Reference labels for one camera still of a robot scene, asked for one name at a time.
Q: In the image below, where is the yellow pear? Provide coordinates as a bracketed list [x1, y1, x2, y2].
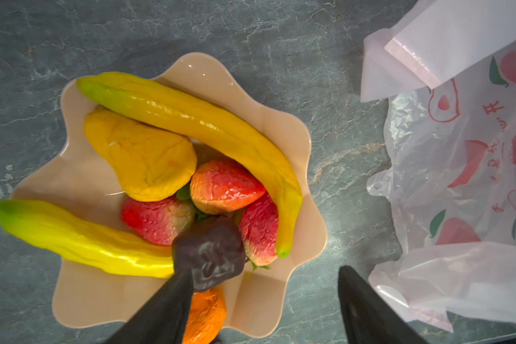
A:
[84, 107, 197, 202]

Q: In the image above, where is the dark purple plum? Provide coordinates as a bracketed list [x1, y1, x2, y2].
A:
[172, 216, 246, 292]

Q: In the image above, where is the red strawberry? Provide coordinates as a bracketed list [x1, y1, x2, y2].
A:
[120, 196, 197, 247]
[189, 158, 266, 215]
[239, 193, 279, 269]

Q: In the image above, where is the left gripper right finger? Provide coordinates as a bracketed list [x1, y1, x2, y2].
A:
[338, 266, 427, 344]

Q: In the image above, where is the pink plastic bag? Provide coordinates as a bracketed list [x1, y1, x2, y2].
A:
[361, 1, 516, 331]

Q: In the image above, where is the peach wavy fruit plate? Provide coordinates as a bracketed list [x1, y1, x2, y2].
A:
[12, 52, 328, 338]

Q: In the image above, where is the orange tangerine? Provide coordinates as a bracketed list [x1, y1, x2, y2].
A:
[182, 286, 227, 344]

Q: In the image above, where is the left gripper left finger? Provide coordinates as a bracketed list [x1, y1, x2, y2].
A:
[106, 272, 194, 344]

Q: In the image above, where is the yellow banana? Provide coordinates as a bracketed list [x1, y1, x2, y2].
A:
[0, 199, 174, 279]
[76, 72, 303, 258]

